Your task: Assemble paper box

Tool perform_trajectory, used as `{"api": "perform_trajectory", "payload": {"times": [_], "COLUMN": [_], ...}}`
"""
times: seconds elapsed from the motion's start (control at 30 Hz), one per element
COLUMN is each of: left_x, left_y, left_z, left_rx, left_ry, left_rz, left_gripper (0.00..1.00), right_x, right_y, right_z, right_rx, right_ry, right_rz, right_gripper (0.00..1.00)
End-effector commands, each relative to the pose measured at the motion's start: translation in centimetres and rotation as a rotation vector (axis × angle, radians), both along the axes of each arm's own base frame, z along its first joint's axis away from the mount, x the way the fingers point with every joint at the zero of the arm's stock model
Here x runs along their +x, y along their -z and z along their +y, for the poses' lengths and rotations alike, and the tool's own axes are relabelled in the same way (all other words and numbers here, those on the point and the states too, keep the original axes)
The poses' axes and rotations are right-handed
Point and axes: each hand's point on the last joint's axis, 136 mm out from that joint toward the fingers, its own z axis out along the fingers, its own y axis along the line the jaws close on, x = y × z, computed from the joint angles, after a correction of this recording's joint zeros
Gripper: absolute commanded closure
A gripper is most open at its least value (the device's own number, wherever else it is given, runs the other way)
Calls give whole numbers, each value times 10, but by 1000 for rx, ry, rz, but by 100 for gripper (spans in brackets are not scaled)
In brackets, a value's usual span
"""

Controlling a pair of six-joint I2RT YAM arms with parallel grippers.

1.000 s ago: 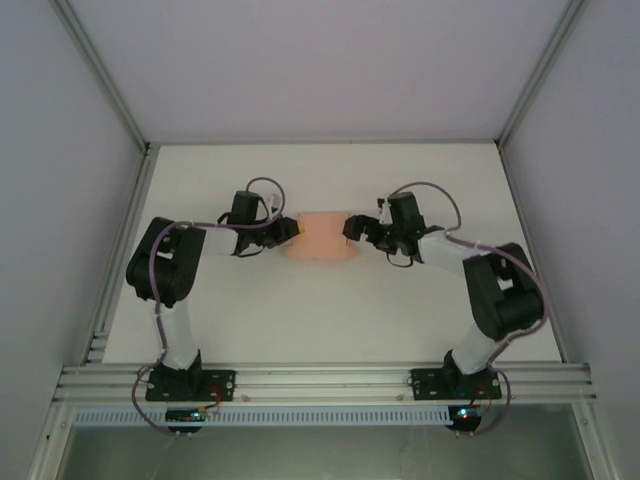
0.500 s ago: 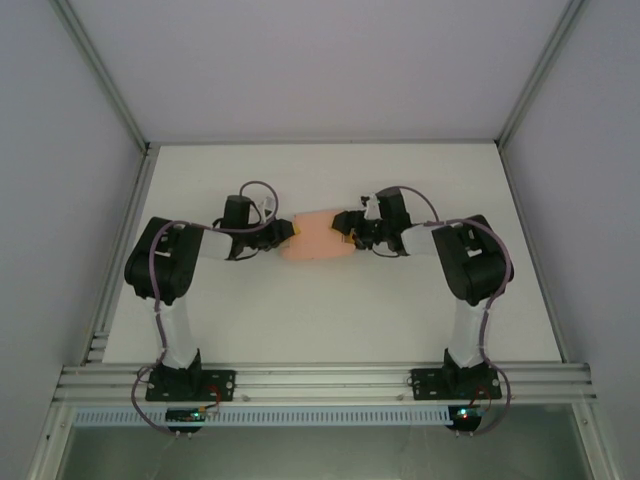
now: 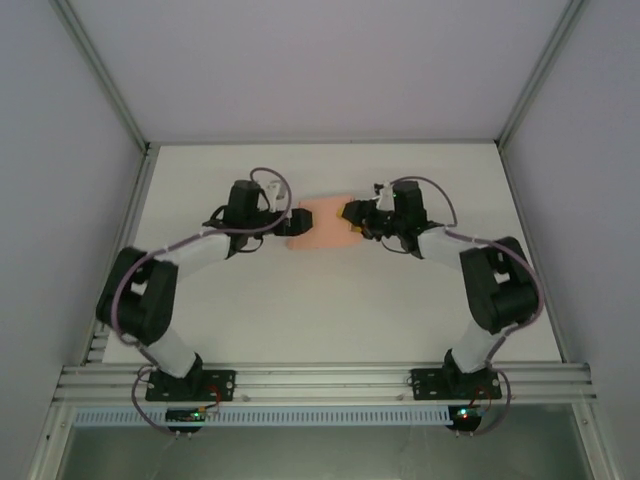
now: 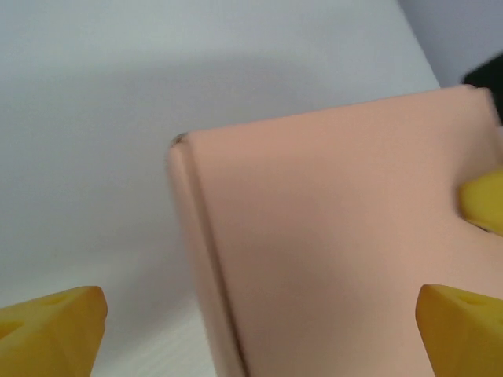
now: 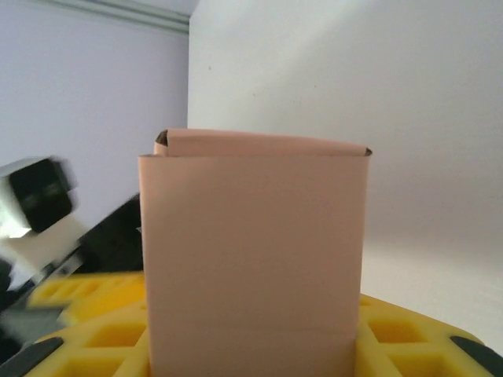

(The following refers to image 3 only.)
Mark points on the aluminium table side rail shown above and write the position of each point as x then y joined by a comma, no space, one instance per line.
135,210
530,235

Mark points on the peach orange cloth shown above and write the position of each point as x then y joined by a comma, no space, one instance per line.
325,225

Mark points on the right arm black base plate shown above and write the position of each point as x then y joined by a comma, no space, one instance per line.
425,382

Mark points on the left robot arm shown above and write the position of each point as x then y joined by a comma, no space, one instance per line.
200,250

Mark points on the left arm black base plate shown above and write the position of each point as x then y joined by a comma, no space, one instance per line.
220,382

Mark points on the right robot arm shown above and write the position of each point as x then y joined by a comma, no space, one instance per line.
445,242

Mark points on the aluminium frame post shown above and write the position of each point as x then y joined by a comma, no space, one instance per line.
540,75
100,75

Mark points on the aluminium mounting rail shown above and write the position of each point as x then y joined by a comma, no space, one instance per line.
320,382

